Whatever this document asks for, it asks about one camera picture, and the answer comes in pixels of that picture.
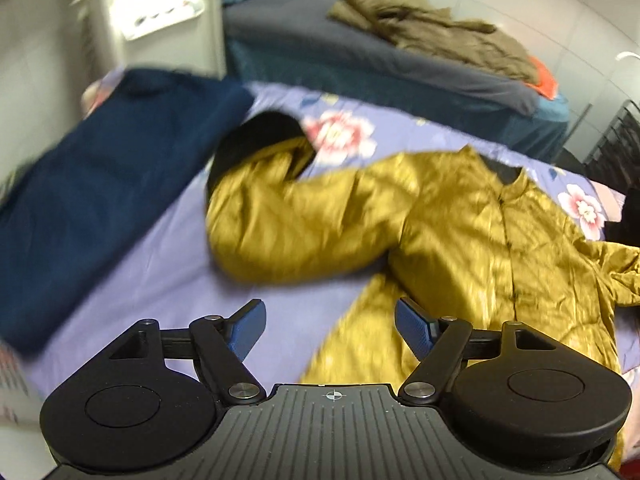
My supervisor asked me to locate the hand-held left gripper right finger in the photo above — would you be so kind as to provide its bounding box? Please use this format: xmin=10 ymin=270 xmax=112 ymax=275
xmin=394 ymin=297 xmax=557 ymax=406

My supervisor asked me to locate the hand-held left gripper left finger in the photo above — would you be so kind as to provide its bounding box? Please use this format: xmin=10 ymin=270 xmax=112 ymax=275
xmin=107 ymin=298 xmax=267 ymax=406

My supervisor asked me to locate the mustard yellow jacket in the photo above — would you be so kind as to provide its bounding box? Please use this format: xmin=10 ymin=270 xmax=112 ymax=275
xmin=205 ymin=110 xmax=640 ymax=477

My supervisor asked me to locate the purple floral bed sheet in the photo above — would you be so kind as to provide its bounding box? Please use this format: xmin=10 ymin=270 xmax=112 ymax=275
xmin=0 ymin=66 xmax=628 ymax=463

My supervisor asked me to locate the folded navy blue garment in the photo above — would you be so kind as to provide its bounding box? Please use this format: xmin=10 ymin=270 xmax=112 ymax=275
xmin=0 ymin=66 xmax=257 ymax=357

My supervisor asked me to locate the dark cloth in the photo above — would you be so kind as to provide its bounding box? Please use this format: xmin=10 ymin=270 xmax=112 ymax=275
xmin=604 ymin=199 xmax=640 ymax=250

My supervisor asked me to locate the black metal rack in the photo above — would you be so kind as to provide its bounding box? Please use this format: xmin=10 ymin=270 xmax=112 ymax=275
xmin=582 ymin=100 xmax=640 ymax=197

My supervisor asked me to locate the orange cloth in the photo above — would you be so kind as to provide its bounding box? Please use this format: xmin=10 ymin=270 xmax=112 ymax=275
xmin=527 ymin=56 xmax=559 ymax=102

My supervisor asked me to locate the bed with grey sheet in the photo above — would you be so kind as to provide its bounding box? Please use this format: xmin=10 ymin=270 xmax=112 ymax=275
xmin=221 ymin=0 xmax=572 ymax=163

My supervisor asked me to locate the olive green jacket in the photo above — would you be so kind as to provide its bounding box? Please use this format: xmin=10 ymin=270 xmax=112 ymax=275
xmin=326 ymin=0 xmax=542 ymax=86

